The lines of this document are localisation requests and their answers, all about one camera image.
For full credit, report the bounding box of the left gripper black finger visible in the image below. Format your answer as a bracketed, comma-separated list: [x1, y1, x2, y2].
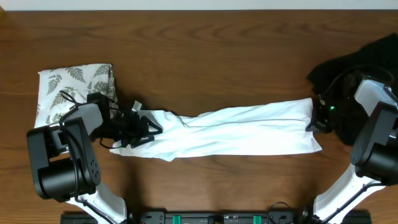
[140, 116, 163, 136]
[129, 133, 155, 148]

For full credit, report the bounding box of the white printed t-shirt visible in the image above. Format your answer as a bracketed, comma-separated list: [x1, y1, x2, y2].
[110, 98, 322, 162]

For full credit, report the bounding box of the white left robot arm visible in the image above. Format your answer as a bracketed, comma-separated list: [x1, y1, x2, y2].
[27, 100, 162, 223]

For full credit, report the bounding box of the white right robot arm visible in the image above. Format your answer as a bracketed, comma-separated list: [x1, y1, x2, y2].
[301, 80, 397, 223]

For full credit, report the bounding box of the black garment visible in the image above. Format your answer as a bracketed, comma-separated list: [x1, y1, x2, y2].
[307, 33, 397, 146]

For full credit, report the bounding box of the fern-print fabric bag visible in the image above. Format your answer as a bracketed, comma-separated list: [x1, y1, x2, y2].
[34, 63, 118, 128]

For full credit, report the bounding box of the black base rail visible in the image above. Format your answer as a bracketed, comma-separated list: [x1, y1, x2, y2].
[60, 207, 373, 224]

